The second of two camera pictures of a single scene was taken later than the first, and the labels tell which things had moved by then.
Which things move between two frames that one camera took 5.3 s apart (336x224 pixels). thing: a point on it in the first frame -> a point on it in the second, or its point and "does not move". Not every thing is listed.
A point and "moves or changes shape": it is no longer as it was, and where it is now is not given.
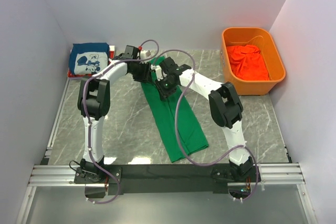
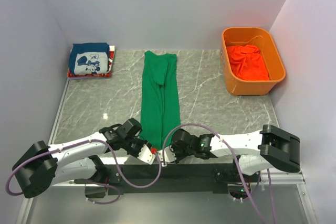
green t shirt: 164,111 moves or changes shape
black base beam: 165,179 does not move
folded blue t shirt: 88,59 does not move
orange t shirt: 247,63 does not move
